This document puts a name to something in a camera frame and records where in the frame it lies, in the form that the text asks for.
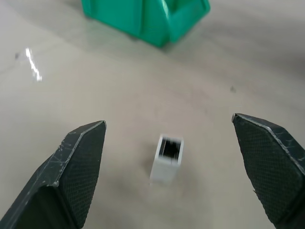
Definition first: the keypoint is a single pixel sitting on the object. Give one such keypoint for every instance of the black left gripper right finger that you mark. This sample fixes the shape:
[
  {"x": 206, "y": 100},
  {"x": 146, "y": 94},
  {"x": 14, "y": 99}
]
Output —
[{"x": 269, "y": 167}]

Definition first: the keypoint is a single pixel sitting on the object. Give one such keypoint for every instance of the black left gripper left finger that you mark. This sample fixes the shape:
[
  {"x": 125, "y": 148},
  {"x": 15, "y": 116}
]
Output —
[{"x": 69, "y": 171}]

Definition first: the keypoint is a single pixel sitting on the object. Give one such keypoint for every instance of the white coupler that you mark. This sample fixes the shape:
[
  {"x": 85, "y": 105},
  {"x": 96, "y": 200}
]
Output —
[{"x": 166, "y": 159}]

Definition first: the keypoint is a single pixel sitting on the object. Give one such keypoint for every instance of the green plastic bin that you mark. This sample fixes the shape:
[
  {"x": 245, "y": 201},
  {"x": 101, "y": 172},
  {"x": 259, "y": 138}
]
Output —
[{"x": 145, "y": 19}]

